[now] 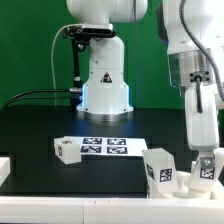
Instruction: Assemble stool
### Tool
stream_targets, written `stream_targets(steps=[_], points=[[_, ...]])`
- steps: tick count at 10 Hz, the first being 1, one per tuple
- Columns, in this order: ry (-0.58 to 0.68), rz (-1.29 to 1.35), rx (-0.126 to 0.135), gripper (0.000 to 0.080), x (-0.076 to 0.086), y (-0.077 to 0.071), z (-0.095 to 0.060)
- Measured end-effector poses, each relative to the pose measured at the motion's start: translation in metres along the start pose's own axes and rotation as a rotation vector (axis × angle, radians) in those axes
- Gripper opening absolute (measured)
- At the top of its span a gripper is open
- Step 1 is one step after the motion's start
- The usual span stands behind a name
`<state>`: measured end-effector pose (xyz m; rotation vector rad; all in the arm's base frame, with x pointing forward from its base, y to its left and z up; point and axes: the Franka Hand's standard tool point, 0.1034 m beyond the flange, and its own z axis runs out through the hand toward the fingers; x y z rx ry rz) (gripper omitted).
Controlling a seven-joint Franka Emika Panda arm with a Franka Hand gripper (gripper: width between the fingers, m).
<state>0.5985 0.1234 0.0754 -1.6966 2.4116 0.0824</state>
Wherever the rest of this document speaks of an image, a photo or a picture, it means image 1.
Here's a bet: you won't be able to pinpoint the black camera on stand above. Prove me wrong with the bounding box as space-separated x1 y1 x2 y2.
63 23 116 38

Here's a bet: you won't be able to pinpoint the black camera stand pole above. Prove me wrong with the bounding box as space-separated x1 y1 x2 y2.
70 38 90 109

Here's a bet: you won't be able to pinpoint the black base cables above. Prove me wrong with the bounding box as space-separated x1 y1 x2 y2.
2 87 83 110

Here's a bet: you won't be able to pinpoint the white front rail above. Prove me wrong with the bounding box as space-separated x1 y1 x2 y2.
0 197 224 224

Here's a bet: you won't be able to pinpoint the white left rail block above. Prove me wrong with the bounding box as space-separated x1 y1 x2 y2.
0 157 10 186

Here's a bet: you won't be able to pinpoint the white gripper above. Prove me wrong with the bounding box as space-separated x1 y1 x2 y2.
185 86 219 168

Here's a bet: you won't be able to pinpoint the white round stool seat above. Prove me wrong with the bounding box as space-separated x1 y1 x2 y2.
146 171 218 200

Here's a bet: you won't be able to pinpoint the white marker sheet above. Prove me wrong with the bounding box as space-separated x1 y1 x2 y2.
63 136 147 157

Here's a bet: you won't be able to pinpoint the grey camera cable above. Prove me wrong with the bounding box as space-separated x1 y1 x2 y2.
50 23 80 107

